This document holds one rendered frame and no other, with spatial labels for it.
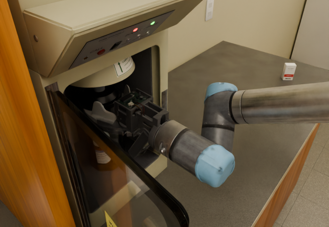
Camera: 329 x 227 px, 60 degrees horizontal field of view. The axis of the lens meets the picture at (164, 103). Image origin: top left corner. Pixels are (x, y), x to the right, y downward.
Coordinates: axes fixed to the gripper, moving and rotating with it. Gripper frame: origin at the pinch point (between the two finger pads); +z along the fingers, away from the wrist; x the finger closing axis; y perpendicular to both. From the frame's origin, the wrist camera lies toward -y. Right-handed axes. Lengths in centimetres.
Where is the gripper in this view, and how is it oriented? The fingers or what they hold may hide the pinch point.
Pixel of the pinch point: (103, 103)
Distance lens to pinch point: 73.9
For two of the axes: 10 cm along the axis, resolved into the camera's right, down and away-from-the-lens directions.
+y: 0.4, -8.0, -6.0
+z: -7.7, -4.1, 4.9
